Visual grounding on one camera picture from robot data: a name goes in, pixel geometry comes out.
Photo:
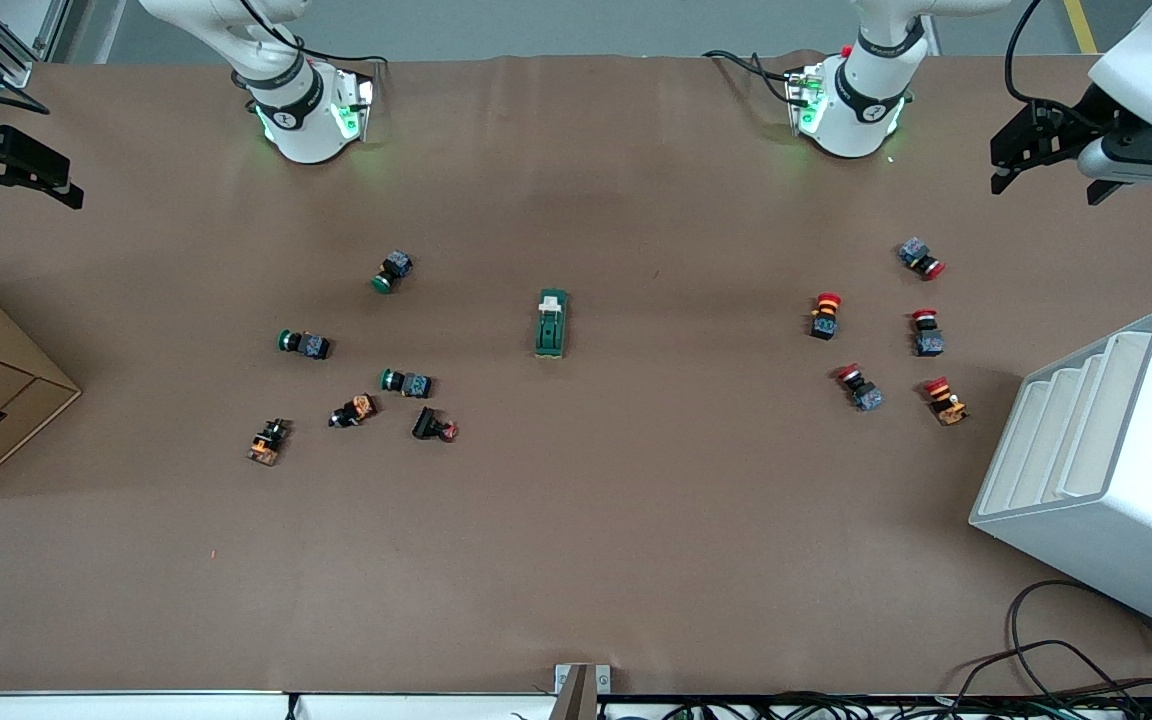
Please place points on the red mushroom pushbutton switch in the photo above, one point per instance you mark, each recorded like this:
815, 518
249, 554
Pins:
921, 258
927, 335
858, 387

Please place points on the white stepped storage bin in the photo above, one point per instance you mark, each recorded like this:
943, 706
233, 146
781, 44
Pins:
1116, 500

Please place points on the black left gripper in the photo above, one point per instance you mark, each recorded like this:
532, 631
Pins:
1069, 128

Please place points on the green mushroom pushbutton switch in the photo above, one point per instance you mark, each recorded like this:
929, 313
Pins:
311, 346
414, 384
394, 268

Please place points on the green terminal block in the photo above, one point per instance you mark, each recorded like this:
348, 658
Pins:
550, 335

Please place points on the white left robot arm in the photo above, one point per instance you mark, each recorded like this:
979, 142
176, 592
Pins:
866, 100

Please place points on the metal table bracket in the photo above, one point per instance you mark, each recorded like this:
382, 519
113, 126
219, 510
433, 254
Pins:
576, 690

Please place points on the white table edge rail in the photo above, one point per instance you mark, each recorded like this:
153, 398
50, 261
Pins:
136, 708

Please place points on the brown paper table cover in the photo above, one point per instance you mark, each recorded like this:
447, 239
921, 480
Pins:
686, 500

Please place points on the red emergency stop switch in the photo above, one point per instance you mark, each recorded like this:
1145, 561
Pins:
825, 315
945, 400

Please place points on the black orange selector switch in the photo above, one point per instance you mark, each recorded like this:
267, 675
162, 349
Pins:
356, 409
269, 442

